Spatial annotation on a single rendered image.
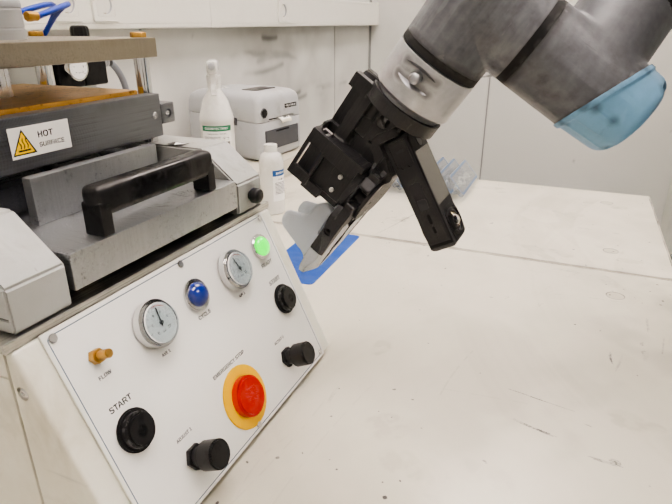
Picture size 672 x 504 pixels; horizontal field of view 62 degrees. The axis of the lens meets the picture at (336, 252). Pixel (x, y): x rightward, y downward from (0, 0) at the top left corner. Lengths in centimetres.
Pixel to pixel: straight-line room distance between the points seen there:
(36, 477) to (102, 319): 12
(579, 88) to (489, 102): 237
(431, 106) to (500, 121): 236
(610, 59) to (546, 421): 35
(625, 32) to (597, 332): 43
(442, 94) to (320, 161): 13
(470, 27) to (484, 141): 241
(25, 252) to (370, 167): 29
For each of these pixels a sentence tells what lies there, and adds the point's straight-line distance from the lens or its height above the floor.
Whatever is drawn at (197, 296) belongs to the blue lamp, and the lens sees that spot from 53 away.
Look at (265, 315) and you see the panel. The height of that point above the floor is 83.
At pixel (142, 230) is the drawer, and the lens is 50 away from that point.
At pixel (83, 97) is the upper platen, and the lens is 60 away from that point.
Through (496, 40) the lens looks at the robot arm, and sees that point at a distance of 47.
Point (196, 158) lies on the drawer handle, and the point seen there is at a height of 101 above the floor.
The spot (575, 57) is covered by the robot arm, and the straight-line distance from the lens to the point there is 47.
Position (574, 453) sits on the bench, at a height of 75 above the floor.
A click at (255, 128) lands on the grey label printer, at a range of 144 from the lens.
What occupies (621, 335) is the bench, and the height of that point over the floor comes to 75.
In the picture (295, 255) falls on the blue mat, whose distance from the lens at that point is 97.
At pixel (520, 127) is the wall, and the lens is 284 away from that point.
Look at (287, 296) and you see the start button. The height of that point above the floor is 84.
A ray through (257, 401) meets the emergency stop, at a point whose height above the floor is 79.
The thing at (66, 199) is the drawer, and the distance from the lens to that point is 53.
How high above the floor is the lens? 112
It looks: 22 degrees down
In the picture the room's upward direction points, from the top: straight up
